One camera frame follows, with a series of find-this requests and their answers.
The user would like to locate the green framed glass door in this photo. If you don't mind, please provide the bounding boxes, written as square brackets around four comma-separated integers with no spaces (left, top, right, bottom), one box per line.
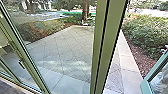
[0,0,130,94]

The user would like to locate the small white outdoor object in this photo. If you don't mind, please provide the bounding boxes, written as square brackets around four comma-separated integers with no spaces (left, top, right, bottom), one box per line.
[81,19,93,28]

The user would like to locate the green tree outdoors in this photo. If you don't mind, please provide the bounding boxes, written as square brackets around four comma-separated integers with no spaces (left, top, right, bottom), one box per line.
[49,0,99,21]

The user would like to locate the low brown shrub bed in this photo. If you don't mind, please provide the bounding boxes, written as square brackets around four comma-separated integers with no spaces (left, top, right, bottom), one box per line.
[16,18,84,43]

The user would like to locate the green hedge outdoors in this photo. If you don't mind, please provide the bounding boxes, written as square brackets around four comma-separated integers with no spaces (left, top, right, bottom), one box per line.
[121,13,168,62]

